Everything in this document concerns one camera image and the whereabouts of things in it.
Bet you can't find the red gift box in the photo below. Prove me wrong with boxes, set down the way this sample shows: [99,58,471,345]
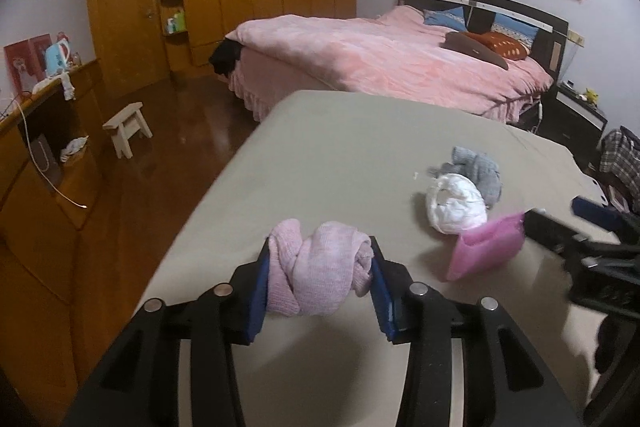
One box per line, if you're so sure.
[4,34,54,90]

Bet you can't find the white crumpled rag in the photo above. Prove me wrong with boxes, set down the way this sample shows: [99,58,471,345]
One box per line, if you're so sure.
[60,136,90,163]

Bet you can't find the light blue kettle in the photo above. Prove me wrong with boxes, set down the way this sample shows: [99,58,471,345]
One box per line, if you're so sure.
[45,39,72,76]

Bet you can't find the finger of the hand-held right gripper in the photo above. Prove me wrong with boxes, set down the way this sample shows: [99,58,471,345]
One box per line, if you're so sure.
[571,196,632,236]
[522,208,592,254]

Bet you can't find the plaid bag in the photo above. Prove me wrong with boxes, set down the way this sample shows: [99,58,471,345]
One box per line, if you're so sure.
[597,127,640,204]

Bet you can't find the bottles on wardrobe shelf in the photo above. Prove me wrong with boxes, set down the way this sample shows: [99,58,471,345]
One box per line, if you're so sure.
[165,8,187,34]

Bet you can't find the white charging cable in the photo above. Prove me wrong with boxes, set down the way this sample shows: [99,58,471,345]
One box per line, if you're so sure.
[9,96,89,210]

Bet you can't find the red dotted pillow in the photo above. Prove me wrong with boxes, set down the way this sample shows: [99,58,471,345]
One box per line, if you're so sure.
[465,32,530,60]

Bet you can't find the black and white nightstand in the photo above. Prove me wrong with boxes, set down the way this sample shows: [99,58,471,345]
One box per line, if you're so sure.
[542,82,609,156]

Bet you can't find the blue patterned pillow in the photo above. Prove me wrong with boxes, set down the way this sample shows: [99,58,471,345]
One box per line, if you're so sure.
[423,7,469,30]
[492,14,541,44]

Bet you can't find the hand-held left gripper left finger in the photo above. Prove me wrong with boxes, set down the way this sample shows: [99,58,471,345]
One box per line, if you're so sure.
[65,237,273,427]

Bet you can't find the grey sock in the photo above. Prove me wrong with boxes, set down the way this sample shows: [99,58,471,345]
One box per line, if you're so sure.
[429,146,502,210]

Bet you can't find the pink sock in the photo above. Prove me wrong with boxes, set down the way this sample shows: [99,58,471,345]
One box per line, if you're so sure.
[267,219,375,318]

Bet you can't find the brown cushion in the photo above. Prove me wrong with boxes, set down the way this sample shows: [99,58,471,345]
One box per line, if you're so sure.
[444,32,510,70]

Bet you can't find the white crumpled cloth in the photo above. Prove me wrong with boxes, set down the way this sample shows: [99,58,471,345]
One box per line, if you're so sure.
[426,173,488,236]

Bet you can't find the wooden sideboard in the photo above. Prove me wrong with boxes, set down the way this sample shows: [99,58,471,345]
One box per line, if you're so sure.
[0,59,109,308]

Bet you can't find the dark bed headboard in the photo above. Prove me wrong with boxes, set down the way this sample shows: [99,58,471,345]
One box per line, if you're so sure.
[397,0,570,80]

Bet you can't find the grey paper bag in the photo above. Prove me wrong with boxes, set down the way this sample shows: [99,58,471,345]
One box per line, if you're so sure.
[29,134,64,188]

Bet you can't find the bed with pink blanket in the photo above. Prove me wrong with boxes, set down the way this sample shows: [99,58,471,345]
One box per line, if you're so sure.
[235,4,554,124]

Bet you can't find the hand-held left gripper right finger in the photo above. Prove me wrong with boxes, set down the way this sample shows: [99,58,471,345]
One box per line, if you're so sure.
[369,236,583,427]

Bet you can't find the small white stool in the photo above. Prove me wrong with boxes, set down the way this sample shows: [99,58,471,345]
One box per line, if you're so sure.
[102,103,154,159]

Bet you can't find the pink pouch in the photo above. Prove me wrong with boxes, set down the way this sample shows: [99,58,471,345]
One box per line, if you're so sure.
[446,213,526,282]

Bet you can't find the black cloth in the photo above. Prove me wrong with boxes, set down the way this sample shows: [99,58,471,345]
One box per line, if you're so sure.
[209,38,246,78]

